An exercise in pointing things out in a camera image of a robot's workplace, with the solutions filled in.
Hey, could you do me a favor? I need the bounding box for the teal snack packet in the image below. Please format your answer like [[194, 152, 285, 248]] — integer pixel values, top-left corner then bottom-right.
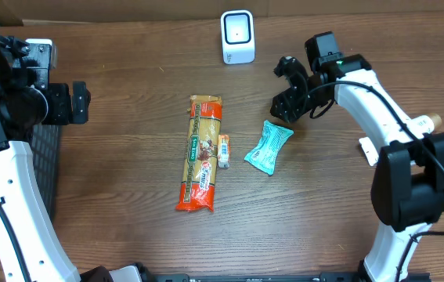
[[244, 120, 294, 175]]

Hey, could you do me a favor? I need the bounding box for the small orange snack packet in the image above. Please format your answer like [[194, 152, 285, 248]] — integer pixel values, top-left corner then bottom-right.
[[217, 135, 230, 168]]

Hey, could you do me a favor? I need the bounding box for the white tube gold cap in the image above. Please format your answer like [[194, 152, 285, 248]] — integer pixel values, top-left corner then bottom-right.
[[359, 113, 442, 167]]

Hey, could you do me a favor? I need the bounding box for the spaghetti pasta packet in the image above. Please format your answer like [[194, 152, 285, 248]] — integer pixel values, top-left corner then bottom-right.
[[175, 95, 222, 212]]

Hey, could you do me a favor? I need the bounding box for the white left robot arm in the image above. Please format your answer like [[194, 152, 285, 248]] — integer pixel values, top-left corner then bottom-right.
[[0, 35, 145, 282]]

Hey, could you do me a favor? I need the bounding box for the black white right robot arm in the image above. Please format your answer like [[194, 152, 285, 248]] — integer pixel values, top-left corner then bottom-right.
[[270, 32, 444, 281]]

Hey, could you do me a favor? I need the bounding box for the white barcode scanner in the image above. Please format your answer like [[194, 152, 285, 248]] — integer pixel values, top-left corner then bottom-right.
[[220, 9, 255, 65]]

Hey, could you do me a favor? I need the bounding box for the dark grey plastic basket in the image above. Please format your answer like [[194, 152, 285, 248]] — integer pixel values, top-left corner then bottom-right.
[[30, 125, 61, 221]]

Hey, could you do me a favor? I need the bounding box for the black mounting rail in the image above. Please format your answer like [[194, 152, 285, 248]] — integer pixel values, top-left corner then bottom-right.
[[143, 272, 432, 282]]

